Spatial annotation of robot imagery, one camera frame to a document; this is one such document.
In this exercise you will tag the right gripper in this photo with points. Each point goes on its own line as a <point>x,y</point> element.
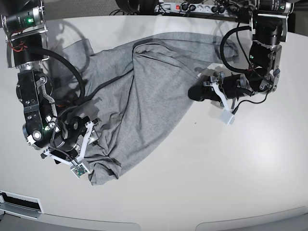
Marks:
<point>72,139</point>

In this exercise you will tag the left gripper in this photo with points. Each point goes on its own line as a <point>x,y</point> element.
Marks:
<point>233,87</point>

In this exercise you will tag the grey t-shirt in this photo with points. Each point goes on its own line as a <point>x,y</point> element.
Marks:
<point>140,94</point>

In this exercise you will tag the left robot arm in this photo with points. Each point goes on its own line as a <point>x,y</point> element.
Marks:
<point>266,20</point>

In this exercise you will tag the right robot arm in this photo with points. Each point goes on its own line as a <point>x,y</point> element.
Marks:
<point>46,127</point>

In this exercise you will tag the white power strip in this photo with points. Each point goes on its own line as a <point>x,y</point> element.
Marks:
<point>182,8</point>

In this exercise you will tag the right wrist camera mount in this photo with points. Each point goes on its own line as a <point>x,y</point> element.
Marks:
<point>77,164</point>

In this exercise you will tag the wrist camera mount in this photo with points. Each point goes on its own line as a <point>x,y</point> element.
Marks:
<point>222,101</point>
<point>77,164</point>

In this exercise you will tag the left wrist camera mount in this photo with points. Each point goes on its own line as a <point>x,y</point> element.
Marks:
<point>222,101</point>

